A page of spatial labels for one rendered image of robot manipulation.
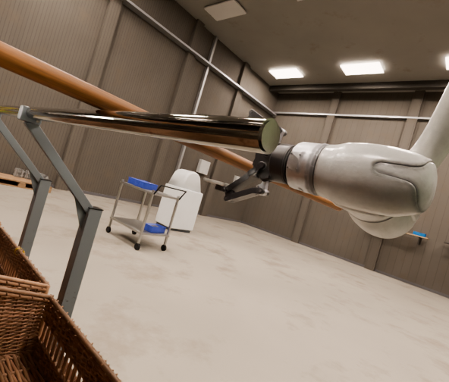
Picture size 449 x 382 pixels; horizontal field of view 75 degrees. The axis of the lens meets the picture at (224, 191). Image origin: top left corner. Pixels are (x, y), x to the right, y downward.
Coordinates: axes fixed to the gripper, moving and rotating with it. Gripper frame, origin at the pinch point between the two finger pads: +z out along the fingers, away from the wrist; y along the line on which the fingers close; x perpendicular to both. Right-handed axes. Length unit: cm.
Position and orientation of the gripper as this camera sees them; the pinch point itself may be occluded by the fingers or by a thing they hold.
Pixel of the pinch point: (219, 152)
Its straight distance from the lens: 68.5
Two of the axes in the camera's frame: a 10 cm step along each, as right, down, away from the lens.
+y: -2.8, 9.6, -0.1
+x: 6.4, 1.9, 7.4
